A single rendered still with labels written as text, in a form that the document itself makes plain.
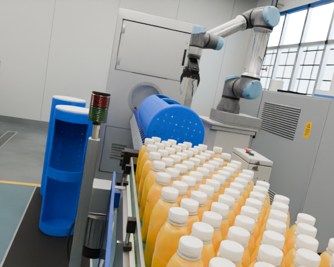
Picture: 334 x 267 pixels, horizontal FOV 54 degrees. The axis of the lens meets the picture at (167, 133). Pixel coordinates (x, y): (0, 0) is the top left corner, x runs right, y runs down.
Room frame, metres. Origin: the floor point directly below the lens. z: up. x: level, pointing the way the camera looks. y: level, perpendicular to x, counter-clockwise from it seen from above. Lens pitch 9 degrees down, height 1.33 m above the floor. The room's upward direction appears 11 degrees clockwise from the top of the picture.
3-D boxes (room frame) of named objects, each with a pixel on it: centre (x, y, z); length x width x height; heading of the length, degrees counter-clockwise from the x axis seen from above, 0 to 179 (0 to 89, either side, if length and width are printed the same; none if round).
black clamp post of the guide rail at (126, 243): (0.79, 0.05, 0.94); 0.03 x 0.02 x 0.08; 9
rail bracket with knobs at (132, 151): (1.46, 0.14, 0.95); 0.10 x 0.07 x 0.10; 99
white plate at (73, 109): (2.27, 0.65, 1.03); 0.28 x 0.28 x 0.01
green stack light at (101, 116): (1.10, 0.24, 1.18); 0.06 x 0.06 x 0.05
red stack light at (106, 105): (1.10, 0.24, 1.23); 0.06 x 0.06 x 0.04
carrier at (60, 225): (2.27, 0.65, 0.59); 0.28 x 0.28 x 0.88
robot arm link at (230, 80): (2.12, -0.36, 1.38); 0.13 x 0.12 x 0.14; 30
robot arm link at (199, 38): (1.81, -0.07, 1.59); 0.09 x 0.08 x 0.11; 120
